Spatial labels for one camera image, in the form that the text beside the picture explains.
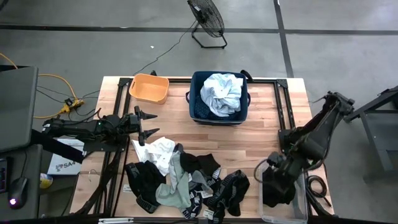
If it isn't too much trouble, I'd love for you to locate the clear plastic bin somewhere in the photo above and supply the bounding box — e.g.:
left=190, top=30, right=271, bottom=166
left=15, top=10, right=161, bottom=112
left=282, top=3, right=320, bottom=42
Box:
left=257, top=161, right=309, bottom=224

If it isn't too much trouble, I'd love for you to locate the yellow extension cord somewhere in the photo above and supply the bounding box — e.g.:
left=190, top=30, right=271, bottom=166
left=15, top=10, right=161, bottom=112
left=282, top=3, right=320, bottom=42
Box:
left=0, top=52, right=85, bottom=119

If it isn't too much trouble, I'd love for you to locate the grey and tan sock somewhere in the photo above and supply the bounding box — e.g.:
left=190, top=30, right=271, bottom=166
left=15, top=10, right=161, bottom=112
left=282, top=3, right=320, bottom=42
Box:
left=188, top=169, right=215, bottom=200

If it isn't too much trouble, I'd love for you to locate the yellow ball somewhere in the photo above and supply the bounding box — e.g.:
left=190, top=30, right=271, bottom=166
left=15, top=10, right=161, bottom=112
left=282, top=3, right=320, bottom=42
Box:
left=39, top=173, right=53, bottom=190

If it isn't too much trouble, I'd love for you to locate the light blue shirt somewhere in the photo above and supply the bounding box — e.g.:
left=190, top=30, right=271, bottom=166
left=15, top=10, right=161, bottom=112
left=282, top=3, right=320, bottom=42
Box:
left=200, top=73, right=244, bottom=118

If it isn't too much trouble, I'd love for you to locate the black table stand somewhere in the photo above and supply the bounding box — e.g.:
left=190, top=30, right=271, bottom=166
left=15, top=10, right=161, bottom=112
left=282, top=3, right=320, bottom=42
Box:
left=343, top=85, right=398, bottom=181

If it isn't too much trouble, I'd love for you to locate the black underwear striped waistband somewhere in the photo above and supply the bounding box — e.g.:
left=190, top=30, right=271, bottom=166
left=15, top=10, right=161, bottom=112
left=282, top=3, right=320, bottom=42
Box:
left=203, top=169, right=251, bottom=224

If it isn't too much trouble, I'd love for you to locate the black diagonal strut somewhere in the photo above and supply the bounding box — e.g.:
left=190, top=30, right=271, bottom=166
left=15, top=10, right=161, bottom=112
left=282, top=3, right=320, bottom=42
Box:
left=30, top=129, right=85, bottom=164

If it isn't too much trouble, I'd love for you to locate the silver aluminium bar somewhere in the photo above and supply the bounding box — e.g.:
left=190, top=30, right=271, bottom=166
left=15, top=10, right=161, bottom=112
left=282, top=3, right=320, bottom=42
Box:
left=98, top=217, right=134, bottom=224

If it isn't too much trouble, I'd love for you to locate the backlit keyboard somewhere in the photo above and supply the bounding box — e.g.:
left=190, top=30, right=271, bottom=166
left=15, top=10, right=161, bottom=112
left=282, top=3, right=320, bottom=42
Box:
left=0, top=158, right=9, bottom=194

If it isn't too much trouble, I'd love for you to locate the coiled black cable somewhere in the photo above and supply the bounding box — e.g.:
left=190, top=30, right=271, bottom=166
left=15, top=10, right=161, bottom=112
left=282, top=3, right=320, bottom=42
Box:
left=304, top=174, right=333, bottom=208

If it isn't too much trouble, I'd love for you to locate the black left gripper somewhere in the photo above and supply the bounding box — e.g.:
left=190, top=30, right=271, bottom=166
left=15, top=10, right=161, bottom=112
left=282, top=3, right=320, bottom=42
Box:
left=124, top=105, right=160, bottom=147

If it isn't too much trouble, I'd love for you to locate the blue fabric basket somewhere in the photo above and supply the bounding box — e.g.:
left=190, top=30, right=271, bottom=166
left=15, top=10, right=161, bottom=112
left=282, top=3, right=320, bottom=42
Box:
left=185, top=70, right=253, bottom=126

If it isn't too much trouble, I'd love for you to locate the pale green sock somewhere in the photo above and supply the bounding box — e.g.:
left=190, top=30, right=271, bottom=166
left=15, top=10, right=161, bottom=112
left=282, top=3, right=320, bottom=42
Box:
left=155, top=151, right=193, bottom=209

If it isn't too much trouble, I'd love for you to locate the dark grey desk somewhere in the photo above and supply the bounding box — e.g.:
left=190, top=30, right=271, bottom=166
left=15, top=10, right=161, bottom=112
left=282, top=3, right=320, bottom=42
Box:
left=0, top=144, right=44, bottom=220

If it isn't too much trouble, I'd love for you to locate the black fan cable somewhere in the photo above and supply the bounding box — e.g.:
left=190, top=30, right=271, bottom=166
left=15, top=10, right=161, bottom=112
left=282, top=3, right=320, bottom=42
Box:
left=132, top=20, right=198, bottom=77

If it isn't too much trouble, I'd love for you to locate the black computer mouse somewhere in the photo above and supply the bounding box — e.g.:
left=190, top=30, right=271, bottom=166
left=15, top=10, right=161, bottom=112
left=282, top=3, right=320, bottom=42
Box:
left=7, top=176, right=29, bottom=210

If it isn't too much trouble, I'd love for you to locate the orange plastic bin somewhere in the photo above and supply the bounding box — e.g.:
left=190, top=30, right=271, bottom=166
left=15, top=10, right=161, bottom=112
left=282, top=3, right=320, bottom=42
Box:
left=129, top=73, right=170, bottom=105

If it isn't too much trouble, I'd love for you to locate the white cloth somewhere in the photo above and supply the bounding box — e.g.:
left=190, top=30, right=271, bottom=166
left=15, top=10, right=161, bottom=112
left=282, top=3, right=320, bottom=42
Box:
left=131, top=136, right=176, bottom=177

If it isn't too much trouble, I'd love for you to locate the white cardboard box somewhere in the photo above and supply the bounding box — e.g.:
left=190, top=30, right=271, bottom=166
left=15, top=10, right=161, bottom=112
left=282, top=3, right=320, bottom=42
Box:
left=46, top=138, right=86, bottom=176

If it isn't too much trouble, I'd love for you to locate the black sock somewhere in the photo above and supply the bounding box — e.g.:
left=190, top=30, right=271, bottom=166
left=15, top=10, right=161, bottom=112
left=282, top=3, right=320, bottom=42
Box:
left=197, top=153, right=222, bottom=177
left=179, top=152, right=200, bottom=174

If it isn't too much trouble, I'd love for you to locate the black floor fan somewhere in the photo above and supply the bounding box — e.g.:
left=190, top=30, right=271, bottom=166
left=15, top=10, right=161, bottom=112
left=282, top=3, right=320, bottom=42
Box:
left=187, top=0, right=228, bottom=50

